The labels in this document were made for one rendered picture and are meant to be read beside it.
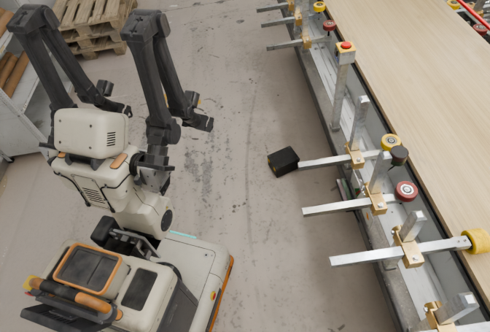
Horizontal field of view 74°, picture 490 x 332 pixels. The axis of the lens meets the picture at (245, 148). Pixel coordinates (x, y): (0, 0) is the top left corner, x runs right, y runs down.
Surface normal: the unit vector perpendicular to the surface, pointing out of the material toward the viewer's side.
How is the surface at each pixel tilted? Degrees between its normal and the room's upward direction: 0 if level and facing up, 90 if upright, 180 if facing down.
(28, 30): 90
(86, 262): 0
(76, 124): 47
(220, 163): 0
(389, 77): 0
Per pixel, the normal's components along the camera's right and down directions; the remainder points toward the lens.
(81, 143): -0.29, 0.14
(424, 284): -0.12, -0.63
